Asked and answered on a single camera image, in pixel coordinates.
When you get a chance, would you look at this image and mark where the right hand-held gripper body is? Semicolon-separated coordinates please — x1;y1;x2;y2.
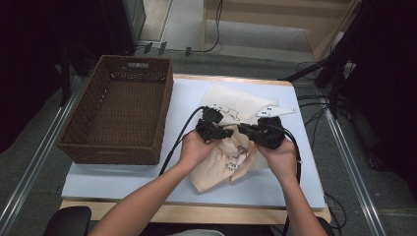
255;104;298;150

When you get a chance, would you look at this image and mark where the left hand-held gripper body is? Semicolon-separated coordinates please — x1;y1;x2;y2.
195;106;228;144

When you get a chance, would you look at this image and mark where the beige printed cloth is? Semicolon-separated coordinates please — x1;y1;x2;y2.
189;122;268;195

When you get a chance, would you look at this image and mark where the person's left hand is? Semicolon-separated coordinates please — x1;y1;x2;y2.
178;131;219;173

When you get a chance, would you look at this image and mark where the person's right hand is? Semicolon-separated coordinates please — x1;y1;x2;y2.
254;138;299;186

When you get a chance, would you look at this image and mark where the black metal stand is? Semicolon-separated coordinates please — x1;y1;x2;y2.
278;48;355;119

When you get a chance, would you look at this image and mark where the brown wicker basket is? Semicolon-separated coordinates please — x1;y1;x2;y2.
57;54;175;166

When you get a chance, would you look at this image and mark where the person's light clothing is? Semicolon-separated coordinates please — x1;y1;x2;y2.
165;229;225;236

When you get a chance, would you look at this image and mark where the wooden platform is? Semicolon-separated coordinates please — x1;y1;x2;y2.
201;0;362;62

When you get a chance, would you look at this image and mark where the black curtain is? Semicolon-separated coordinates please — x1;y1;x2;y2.
340;0;417;198
0;0;109;155

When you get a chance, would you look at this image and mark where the dark cabinet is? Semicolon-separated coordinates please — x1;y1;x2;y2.
101;0;147;55

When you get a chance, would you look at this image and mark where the slim black stand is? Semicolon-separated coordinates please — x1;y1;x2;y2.
58;42;74;107

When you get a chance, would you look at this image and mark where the black chair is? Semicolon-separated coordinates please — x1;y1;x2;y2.
43;206;92;236

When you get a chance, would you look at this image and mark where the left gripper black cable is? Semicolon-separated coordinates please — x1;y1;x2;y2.
157;105;206;177

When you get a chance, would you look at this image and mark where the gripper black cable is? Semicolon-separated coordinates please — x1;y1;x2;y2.
282;126;303;236
157;105;206;177

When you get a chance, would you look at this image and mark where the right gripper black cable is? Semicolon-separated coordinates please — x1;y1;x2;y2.
282;126;303;236

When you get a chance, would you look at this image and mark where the metal floor rail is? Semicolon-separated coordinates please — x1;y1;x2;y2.
0;75;89;235
323;101;387;236

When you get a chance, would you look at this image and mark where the thin black floor cable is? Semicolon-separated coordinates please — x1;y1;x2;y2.
163;0;224;55

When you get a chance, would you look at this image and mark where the looped black floor cable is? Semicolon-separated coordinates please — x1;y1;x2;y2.
324;192;348;230

